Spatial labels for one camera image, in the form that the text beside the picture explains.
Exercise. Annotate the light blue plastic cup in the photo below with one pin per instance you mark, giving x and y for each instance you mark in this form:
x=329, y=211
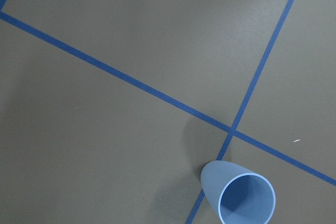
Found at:
x=236, y=194

